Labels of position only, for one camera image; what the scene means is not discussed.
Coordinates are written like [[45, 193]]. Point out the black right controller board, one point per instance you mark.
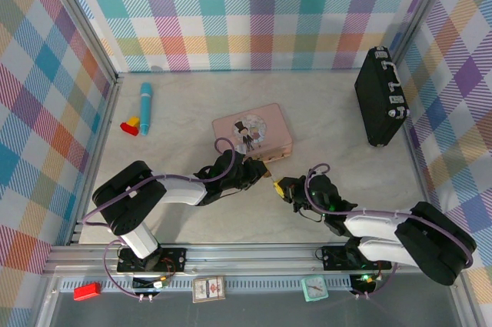
[[363, 284]]

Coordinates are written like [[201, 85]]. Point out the aluminium corner post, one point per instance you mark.
[[426, 7], [77, 15]]

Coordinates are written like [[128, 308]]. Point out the black controller board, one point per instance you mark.
[[363, 284], [144, 284]]

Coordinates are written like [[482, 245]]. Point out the black briefcase with silver trim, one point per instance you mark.
[[376, 92]]

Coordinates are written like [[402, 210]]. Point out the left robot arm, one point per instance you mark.
[[127, 196]]

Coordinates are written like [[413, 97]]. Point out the aluminium frame rail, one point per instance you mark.
[[250, 257]]

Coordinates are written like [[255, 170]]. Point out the light blue marker pen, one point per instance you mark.
[[145, 107]]

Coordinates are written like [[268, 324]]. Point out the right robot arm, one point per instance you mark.
[[434, 242]]

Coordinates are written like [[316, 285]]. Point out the small teal alarm clock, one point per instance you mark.
[[315, 289]]

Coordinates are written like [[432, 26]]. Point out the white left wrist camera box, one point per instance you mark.
[[240, 150]]

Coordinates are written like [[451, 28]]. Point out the red and yellow toy block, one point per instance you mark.
[[128, 129]]

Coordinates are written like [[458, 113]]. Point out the red rectangular block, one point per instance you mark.
[[87, 291]]

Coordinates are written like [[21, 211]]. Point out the pink wedding couple tin box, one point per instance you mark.
[[269, 127]]

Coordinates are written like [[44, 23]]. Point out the playing card box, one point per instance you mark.
[[208, 289]]

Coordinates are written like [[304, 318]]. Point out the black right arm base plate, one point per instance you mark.
[[334, 257]]

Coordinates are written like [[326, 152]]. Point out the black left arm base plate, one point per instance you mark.
[[173, 259]]

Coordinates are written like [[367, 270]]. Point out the black left controller board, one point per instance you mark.
[[144, 284]]

